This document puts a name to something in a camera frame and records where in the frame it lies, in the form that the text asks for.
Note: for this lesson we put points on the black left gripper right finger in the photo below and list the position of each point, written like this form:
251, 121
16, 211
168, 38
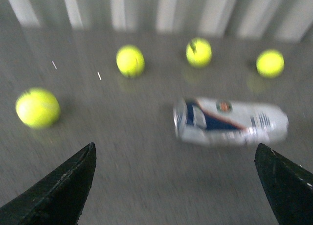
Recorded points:
287, 186

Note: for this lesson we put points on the centre left tennis ball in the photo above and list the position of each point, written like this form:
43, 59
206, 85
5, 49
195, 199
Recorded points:
130, 61

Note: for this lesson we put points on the clear tennis ball can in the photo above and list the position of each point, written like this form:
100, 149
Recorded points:
219, 122

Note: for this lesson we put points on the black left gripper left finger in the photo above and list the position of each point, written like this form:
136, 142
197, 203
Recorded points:
57, 199

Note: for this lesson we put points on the tennis ball with black logo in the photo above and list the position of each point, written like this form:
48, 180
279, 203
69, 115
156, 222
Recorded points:
198, 52

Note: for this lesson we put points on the far right tennis ball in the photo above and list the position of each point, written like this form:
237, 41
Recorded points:
270, 63

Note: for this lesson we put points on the far left tennis ball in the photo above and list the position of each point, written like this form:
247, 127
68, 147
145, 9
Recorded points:
38, 108

